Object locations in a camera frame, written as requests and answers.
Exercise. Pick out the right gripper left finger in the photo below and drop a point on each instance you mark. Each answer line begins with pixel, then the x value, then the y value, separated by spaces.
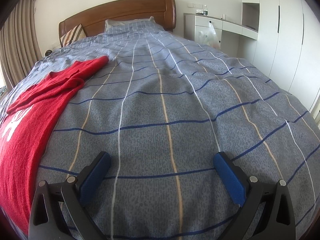
pixel 46 218

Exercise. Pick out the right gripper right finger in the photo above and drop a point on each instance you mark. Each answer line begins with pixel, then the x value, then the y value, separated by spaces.
pixel 277 220

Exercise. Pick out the red knit sweater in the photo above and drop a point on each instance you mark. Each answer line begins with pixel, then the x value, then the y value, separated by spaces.
pixel 26 130

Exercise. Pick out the blue plaid duvet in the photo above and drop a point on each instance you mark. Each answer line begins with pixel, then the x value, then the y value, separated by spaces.
pixel 162 107

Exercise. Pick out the white wardrobe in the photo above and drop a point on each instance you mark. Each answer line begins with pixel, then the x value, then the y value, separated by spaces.
pixel 283 43

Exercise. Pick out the beige curtain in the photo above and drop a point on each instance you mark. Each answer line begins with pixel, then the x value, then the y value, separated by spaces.
pixel 19 46

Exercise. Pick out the striped cushion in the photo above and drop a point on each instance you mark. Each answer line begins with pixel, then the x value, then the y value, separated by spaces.
pixel 75 34

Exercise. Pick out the white bedside desk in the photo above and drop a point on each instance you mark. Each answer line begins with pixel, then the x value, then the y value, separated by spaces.
pixel 234 40

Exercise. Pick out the white plastic bag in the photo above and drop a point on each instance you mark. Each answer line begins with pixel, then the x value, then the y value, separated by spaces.
pixel 208 36

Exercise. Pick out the green bottle on desk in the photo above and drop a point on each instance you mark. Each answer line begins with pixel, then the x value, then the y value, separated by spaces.
pixel 205 10

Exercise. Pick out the grey pillow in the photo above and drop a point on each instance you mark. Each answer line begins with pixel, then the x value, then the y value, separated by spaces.
pixel 112 23

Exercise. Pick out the wooden headboard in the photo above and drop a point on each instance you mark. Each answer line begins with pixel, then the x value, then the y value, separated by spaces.
pixel 93 19

